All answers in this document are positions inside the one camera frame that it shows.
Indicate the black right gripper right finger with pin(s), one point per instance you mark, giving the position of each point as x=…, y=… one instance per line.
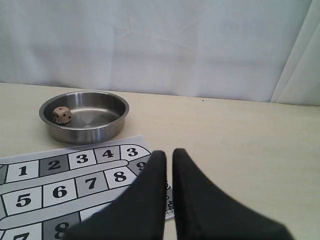
x=204, y=212

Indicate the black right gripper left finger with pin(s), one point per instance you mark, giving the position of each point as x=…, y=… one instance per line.
x=137, y=214

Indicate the beige wooden die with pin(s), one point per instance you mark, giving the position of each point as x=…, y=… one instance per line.
x=61, y=115

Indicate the printed paper game board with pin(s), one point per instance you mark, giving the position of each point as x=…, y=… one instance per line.
x=44, y=194

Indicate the round stainless steel bowl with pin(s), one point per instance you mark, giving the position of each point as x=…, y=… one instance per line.
x=97, y=116

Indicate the white backdrop curtain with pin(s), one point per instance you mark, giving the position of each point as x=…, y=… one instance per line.
x=257, y=50

